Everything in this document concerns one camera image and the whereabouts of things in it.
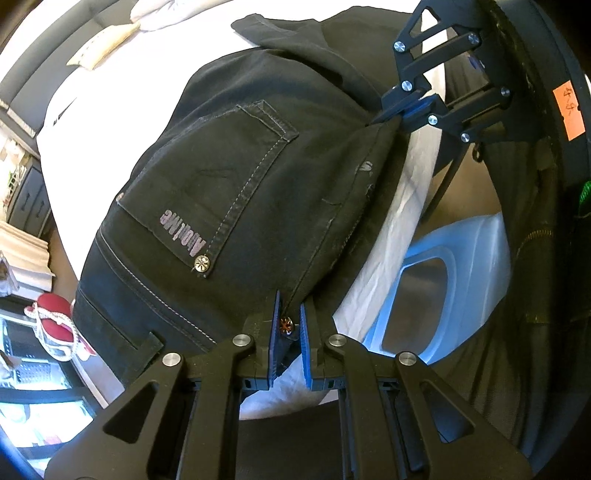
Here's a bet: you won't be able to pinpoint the black jeans pants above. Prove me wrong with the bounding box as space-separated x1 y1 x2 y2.
73 7 409 385

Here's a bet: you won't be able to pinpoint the light blue plastic stool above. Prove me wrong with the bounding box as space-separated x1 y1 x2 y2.
363 213 511 364

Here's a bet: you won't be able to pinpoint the red and white shoe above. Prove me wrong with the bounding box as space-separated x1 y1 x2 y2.
24 293 96 362

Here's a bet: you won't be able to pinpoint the white folded duvet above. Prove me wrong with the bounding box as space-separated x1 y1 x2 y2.
129 0 228 31

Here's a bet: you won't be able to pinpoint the white bed mattress sheet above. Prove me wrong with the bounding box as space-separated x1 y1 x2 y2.
35 0 447 421

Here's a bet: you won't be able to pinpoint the yellow cushion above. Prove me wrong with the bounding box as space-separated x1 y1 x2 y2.
66 23 139 70

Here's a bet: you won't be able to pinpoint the dark grey headboard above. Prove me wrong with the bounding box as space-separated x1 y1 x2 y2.
1 1 135 138

